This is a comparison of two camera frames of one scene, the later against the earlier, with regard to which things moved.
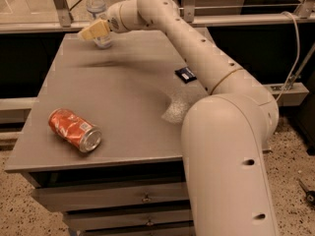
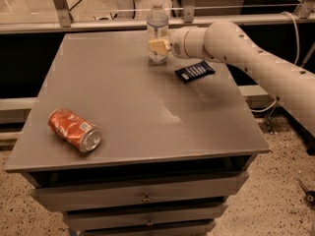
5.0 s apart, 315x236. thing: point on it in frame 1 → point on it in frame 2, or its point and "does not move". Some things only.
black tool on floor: (309, 195) does not move
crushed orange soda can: (82, 134) does not move
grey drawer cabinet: (102, 141) does not move
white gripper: (112, 22) → (177, 43)
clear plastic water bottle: (95, 12) → (157, 28)
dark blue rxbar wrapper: (185, 75) does not move
